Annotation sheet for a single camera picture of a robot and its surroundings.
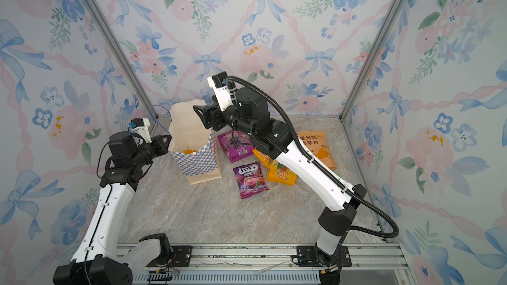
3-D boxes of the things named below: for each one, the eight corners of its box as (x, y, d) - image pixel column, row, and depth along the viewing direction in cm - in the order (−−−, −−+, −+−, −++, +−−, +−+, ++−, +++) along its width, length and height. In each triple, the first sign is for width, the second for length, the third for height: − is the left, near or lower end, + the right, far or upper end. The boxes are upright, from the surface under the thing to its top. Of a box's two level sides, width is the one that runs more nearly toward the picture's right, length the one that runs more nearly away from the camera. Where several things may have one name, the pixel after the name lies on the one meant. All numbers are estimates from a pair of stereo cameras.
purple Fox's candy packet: (240, 199, 90) (240, 197, 88) (233, 169, 99) (233, 167, 97) (268, 191, 92) (268, 189, 90) (258, 163, 102) (258, 161, 100)
